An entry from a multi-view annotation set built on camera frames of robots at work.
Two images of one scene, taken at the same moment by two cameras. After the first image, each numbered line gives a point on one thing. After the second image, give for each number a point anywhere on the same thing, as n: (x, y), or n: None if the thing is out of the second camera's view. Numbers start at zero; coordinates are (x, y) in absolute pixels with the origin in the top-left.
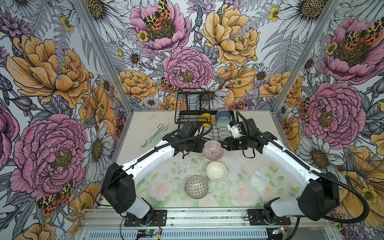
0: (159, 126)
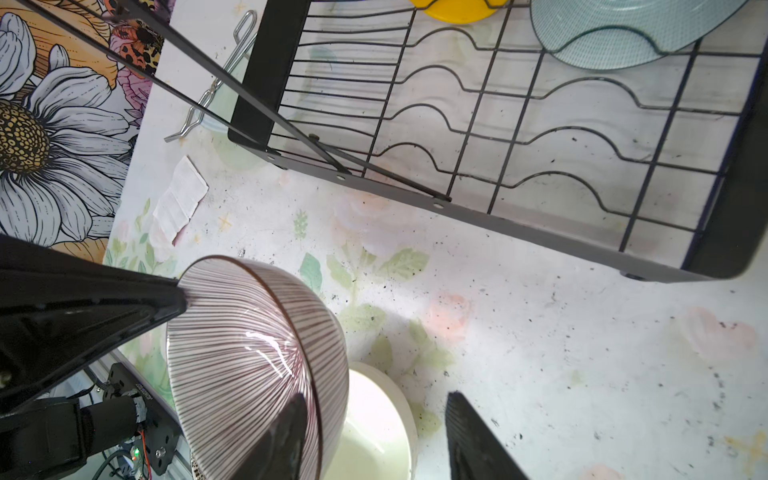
0: (244, 34)
